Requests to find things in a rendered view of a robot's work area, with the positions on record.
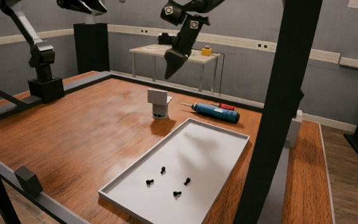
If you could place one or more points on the white l-shaped bracket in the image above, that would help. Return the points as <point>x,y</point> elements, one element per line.
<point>158,97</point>

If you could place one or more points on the red-handled screwdriver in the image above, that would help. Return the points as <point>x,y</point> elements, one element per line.
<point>224,106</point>

